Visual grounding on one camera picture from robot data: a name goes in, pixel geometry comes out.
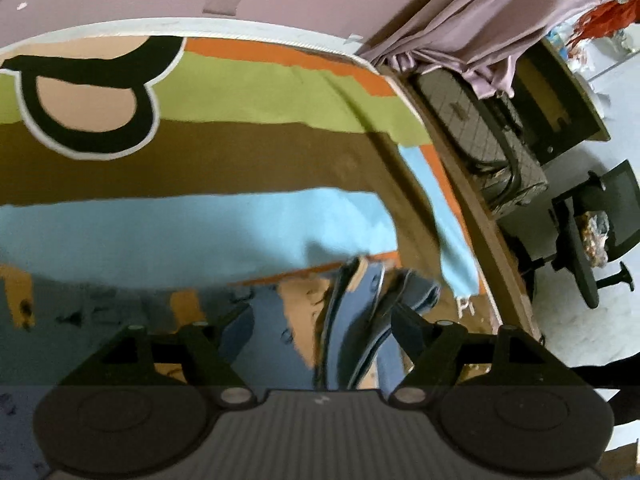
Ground wooden desk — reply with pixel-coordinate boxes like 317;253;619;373
512;35;613;167

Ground pink curtain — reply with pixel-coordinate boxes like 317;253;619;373
357;0;640;102

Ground brown printed bed sheet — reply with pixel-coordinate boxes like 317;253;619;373
0;35;501;393

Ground wooden bed frame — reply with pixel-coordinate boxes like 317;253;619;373
375;60;545;343

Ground clear bag of snacks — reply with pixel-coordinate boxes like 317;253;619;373
576;209;612;267

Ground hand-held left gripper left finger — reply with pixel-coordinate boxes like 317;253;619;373
57;304;257;407

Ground red plastic bag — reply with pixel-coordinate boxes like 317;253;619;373
566;0;640;52

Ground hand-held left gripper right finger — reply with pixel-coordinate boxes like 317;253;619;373
387;304;598;407

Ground grey quilted suitcase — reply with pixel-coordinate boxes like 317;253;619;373
416;66;549;212

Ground black office chair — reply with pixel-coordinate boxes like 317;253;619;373
517;159;640;311

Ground blue printed pants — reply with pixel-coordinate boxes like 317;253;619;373
0;255;443;480

